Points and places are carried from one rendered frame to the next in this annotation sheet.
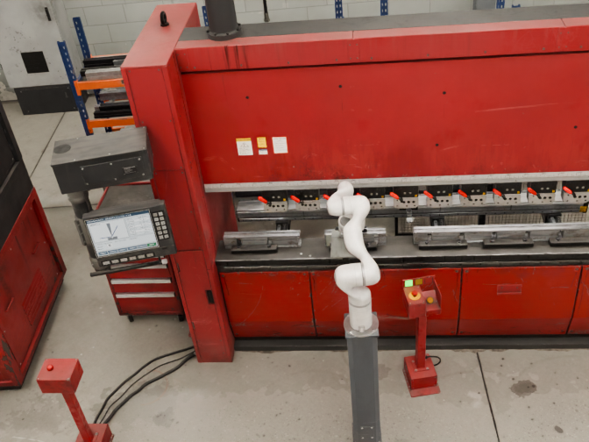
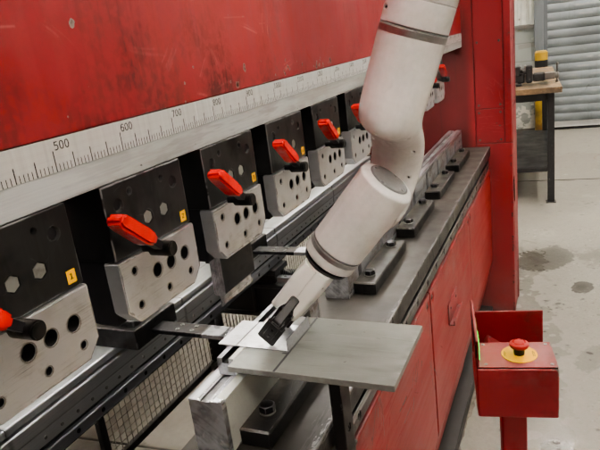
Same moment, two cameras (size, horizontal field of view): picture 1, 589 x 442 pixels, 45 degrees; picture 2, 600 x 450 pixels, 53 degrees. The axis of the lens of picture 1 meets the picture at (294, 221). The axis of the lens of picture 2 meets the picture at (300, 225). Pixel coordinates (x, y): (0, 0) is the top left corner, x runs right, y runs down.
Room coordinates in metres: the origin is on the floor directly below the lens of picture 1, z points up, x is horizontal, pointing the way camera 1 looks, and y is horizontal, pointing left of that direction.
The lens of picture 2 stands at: (3.17, 0.53, 1.46)
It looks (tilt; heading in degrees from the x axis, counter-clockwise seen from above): 17 degrees down; 287
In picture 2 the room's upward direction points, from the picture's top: 7 degrees counter-clockwise
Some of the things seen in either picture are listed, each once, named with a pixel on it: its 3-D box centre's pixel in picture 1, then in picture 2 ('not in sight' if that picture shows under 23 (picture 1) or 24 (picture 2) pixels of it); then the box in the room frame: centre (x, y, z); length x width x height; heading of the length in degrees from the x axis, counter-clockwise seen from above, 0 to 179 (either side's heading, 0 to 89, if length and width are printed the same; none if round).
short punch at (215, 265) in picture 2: not in sight; (233, 267); (3.55, -0.32, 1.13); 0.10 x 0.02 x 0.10; 82
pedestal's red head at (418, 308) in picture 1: (422, 296); (512, 355); (3.10, -0.71, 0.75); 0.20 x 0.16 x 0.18; 93
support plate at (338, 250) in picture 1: (345, 243); (328, 348); (3.40, -0.30, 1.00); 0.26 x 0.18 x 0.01; 172
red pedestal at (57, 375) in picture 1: (75, 410); not in sight; (2.83, 1.45, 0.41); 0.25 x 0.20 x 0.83; 172
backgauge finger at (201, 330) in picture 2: not in sight; (165, 323); (3.71, -0.35, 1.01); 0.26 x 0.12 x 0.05; 172
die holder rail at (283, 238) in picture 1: (262, 238); not in sight; (3.63, 0.22, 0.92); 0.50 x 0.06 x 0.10; 82
